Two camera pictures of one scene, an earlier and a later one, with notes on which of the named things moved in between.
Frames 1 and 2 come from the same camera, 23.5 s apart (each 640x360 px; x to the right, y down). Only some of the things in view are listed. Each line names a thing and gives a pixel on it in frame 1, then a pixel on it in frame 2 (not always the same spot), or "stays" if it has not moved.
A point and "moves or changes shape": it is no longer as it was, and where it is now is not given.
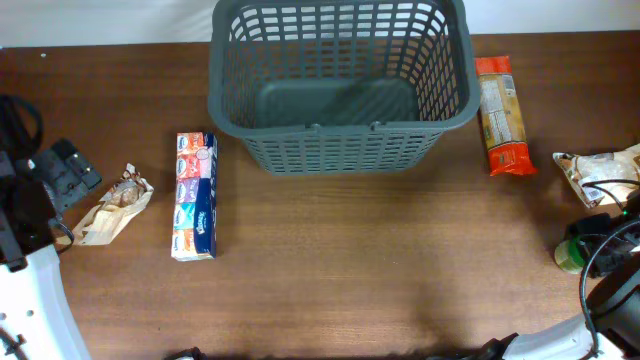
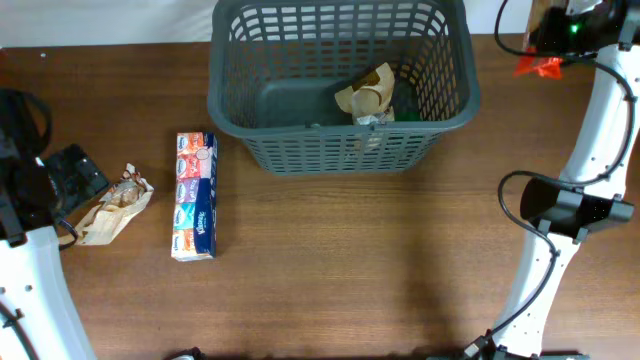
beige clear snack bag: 583,169 moves or changes shape
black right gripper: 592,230 -> 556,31
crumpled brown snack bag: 115,209 stays
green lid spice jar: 569,257 -> 406,101
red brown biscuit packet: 508,149 -> 534,65
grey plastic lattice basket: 340,87 stays
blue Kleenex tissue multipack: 195,197 stays
